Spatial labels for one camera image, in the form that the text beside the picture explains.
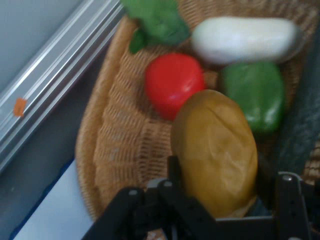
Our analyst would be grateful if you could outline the green toy bell pepper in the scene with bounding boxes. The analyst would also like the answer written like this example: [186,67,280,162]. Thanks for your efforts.
[219,61,285,135]

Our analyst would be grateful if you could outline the aluminium rail along wall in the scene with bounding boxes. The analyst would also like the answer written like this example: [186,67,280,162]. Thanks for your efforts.
[0,0,126,173]

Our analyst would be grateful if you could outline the orange sticker on rail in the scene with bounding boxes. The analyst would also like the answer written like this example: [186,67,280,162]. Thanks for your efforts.
[13,98,28,118]

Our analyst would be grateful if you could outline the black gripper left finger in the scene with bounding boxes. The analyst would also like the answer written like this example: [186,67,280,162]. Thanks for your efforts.
[82,154,218,240]

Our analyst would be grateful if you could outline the brown toy potato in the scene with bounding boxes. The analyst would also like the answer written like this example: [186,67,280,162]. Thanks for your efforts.
[172,89,259,218]

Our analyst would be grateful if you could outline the green toy leafy vegetable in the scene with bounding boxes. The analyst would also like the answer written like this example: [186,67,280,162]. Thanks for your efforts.
[119,0,192,55]

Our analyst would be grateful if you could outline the woven wicker basket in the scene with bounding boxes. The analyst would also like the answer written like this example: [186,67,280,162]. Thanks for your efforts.
[74,0,320,226]

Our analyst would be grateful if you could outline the red toy tomato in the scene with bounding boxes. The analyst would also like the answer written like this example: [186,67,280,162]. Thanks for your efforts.
[144,52,206,121]

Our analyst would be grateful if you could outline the dark green toy cucumber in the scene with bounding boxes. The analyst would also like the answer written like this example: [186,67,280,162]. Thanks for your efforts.
[271,32,320,176]

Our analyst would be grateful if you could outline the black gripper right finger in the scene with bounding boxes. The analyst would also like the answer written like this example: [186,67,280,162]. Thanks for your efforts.
[257,152,314,240]

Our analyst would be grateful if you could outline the white toy radish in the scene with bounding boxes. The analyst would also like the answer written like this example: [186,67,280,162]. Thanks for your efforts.
[191,16,298,66]

